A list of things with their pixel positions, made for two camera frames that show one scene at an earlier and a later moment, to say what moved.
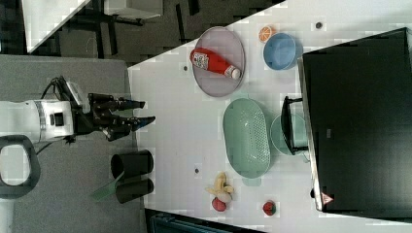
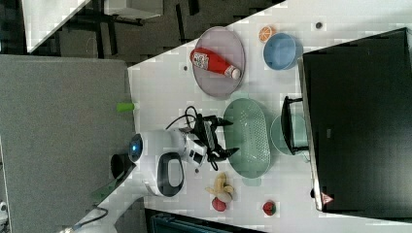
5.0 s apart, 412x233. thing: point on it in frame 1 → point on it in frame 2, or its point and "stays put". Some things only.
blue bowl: (282, 50) stays put
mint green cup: (299, 134) stays put
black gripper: (101, 116) → (206, 129)
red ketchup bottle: (205, 58) stays put
